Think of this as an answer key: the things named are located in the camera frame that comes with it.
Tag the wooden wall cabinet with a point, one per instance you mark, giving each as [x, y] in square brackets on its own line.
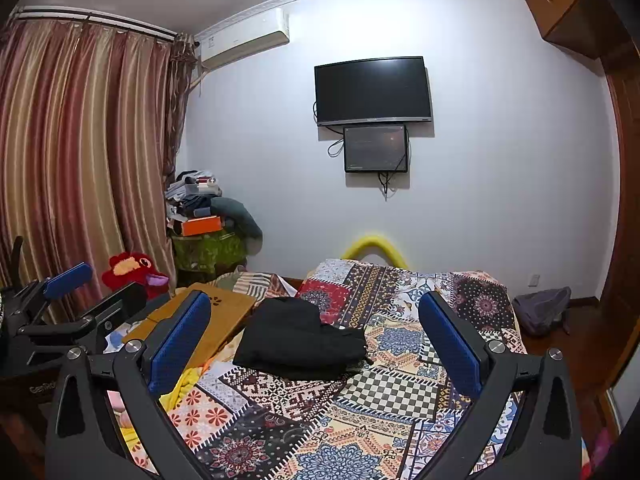
[565, 5]

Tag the brown wooden door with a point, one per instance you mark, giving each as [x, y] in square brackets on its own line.
[627, 210]

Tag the grey bag on floor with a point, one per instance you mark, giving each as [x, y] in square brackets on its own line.
[542, 310]

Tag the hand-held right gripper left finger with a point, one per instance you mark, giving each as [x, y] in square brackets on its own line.
[180, 340]

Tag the yellow foam tube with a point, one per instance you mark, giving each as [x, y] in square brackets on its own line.
[372, 242]

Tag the pile of clutter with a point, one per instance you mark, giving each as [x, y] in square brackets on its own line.
[192, 192]

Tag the patchwork printed blanket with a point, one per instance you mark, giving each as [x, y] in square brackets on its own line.
[400, 395]

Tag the black wall television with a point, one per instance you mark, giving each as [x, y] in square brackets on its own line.
[372, 90]

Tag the orange box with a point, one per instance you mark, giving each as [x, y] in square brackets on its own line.
[201, 225]

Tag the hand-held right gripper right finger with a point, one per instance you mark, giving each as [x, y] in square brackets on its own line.
[447, 345]

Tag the white curtain rail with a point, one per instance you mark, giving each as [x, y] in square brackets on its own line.
[90, 17]

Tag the green patterned box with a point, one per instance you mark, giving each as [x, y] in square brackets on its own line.
[207, 257]

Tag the small black wall monitor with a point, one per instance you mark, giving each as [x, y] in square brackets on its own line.
[375, 147]

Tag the white wall outlet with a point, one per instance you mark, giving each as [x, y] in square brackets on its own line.
[535, 280]

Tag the brown wooden lap desk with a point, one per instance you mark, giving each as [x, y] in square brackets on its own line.
[227, 305]

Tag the black zip hoodie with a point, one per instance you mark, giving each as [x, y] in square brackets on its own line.
[295, 340]

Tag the striped red gold curtain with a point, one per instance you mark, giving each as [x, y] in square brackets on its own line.
[75, 150]

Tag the red plush toy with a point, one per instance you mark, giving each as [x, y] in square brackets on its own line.
[132, 272]

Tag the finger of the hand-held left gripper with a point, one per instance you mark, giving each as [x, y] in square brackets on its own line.
[70, 277]
[122, 300]

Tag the white air conditioner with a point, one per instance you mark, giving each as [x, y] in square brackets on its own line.
[240, 35]

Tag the yellow cloth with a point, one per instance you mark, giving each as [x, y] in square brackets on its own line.
[177, 390]

